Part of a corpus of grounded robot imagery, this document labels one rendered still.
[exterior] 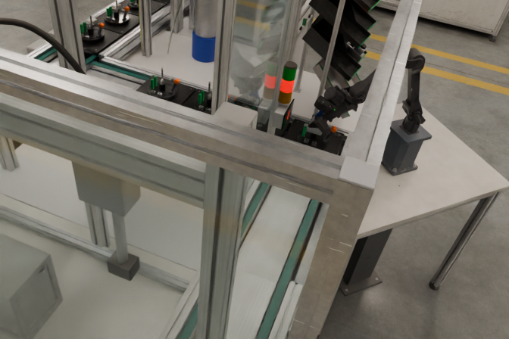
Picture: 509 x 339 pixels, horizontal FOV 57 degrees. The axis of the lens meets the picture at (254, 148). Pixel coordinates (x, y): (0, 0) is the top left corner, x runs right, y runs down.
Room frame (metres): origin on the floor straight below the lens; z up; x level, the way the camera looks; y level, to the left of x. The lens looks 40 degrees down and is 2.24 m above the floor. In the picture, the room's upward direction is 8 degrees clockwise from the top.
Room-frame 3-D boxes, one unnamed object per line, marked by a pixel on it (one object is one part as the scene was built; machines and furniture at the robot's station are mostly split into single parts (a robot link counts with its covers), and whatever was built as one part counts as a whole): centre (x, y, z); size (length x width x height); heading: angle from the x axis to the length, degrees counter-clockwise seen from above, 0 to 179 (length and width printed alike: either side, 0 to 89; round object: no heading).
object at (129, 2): (2.72, 0.83, 1.01); 0.24 x 0.24 x 0.13; 75
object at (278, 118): (1.47, -0.09, 1.29); 0.12 x 0.05 x 0.25; 165
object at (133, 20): (2.49, 0.90, 1.01); 0.24 x 0.24 x 0.13; 75
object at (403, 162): (1.69, -0.66, 0.96); 0.15 x 0.15 x 0.20; 30
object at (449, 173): (1.73, -0.64, 0.84); 0.90 x 0.70 x 0.03; 120
